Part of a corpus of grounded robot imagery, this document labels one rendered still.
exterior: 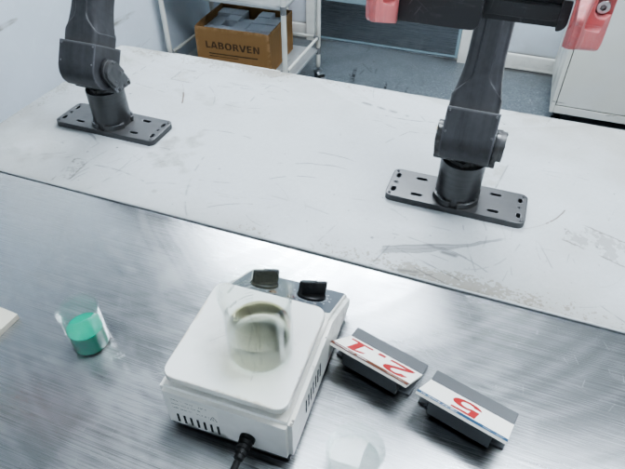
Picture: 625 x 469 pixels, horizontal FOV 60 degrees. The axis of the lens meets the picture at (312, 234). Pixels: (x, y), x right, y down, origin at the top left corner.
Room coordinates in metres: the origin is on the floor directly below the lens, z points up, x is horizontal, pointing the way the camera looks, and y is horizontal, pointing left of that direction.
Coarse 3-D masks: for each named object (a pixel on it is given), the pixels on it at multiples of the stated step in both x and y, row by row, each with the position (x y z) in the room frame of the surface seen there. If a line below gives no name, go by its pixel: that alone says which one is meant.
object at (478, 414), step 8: (432, 384) 0.31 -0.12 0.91; (432, 392) 0.29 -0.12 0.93; (440, 392) 0.30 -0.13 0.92; (448, 392) 0.30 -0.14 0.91; (440, 400) 0.28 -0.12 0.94; (448, 400) 0.28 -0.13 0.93; (456, 400) 0.29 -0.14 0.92; (464, 400) 0.29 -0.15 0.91; (456, 408) 0.27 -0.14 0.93; (464, 408) 0.28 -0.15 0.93; (472, 408) 0.28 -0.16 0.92; (480, 408) 0.29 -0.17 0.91; (472, 416) 0.26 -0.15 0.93; (480, 416) 0.27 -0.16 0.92; (488, 416) 0.27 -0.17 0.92; (488, 424) 0.26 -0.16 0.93; (496, 424) 0.26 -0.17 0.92; (504, 424) 0.26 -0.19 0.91; (504, 432) 0.25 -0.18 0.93
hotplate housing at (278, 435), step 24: (336, 312) 0.37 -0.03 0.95; (336, 336) 0.36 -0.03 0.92; (312, 360) 0.30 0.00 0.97; (168, 384) 0.27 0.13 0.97; (312, 384) 0.29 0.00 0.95; (168, 408) 0.27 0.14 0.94; (192, 408) 0.26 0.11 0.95; (216, 408) 0.25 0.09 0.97; (240, 408) 0.25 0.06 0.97; (216, 432) 0.25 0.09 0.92; (240, 432) 0.25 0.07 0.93; (264, 432) 0.24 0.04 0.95; (288, 432) 0.24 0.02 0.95; (240, 456) 0.22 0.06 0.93; (288, 456) 0.24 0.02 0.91
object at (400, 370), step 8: (344, 344) 0.34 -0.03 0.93; (352, 344) 0.35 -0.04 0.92; (360, 344) 0.36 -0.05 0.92; (360, 352) 0.34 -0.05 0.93; (368, 352) 0.34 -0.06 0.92; (376, 352) 0.35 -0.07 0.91; (376, 360) 0.33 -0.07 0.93; (384, 360) 0.33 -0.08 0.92; (392, 360) 0.34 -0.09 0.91; (384, 368) 0.31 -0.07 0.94; (392, 368) 0.32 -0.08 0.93; (400, 368) 0.32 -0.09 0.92; (408, 368) 0.33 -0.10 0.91; (400, 376) 0.31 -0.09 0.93; (408, 376) 0.31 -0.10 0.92
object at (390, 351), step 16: (352, 336) 0.38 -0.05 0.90; (368, 336) 0.38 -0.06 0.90; (384, 352) 0.36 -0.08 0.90; (400, 352) 0.36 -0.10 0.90; (352, 368) 0.33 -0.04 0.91; (368, 368) 0.32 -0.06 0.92; (416, 368) 0.33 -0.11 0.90; (384, 384) 0.31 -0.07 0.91; (400, 384) 0.29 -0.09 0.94; (416, 384) 0.32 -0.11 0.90
